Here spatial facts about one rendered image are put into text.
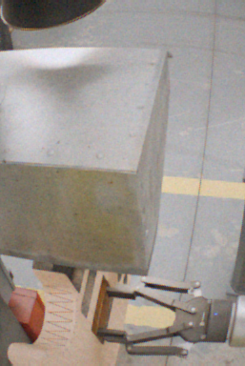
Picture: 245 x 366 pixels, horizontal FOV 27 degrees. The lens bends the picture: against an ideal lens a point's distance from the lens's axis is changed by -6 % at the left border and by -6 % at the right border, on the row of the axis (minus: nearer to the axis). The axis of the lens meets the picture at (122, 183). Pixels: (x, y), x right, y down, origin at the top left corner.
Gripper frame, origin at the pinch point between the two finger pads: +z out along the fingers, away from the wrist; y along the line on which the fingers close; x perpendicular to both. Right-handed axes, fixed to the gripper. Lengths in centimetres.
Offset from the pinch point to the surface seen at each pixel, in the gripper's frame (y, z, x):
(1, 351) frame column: -5, 34, -39
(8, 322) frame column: 4, 34, -40
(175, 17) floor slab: 276, 29, -155
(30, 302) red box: 15, 33, -50
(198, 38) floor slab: 244, 9, -150
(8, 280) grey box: 17, 37, -40
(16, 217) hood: -4.4, 0.8, 38.0
